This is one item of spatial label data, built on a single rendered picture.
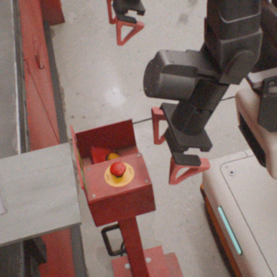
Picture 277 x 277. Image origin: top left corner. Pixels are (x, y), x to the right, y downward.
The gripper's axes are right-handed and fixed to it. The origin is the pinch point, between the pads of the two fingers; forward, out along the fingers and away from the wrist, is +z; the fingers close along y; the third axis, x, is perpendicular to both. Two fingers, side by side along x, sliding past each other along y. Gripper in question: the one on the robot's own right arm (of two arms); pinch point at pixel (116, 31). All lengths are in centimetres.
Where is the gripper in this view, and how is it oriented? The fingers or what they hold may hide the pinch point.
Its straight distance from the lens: 107.5
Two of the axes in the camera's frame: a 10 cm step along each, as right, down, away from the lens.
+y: 2.4, 7.0, -6.7
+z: -3.4, 7.1, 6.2
